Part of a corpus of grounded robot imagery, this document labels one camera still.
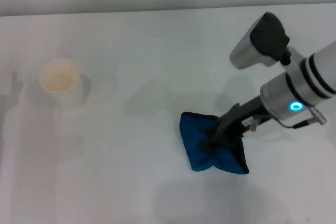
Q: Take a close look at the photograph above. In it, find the grey right wrist cable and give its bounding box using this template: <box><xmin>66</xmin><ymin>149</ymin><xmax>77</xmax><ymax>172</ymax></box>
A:
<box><xmin>251</xmin><ymin>105</ymin><xmax>329</xmax><ymax>131</ymax></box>

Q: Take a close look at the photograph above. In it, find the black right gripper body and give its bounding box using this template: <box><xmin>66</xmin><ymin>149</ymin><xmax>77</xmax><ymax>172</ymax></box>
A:
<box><xmin>222</xmin><ymin>94</ymin><xmax>272</xmax><ymax>142</ymax></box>

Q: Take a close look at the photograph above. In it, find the white paper cup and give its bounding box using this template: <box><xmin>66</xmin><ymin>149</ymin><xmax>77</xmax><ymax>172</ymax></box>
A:
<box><xmin>39</xmin><ymin>58</ymin><xmax>91</xmax><ymax>111</ymax></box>

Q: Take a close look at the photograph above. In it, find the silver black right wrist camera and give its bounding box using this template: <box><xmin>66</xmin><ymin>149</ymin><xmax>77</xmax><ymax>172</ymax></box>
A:
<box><xmin>229</xmin><ymin>12</ymin><xmax>292</xmax><ymax>71</ymax></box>

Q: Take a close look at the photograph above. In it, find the blue rag with black edging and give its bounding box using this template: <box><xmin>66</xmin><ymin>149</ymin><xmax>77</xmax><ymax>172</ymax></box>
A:
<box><xmin>178</xmin><ymin>111</ymin><xmax>250</xmax><ymax>176</ymax></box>

